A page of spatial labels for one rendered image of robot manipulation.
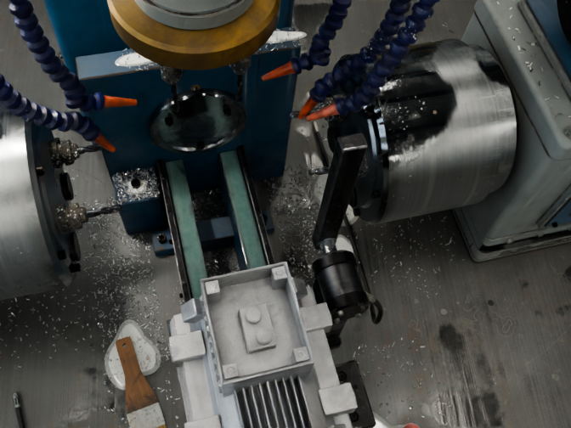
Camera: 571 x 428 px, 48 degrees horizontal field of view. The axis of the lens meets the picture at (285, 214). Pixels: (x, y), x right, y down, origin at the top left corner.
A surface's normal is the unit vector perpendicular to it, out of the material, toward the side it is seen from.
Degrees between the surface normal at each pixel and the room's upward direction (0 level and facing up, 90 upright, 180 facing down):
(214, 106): 90
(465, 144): 47
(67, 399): 0
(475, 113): 28
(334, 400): 0
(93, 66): 0
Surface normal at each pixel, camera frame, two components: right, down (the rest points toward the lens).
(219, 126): 0.25, 0.87
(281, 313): 0.07, -0.47
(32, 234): 0.24, 0.37
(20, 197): 0.18, 0.00
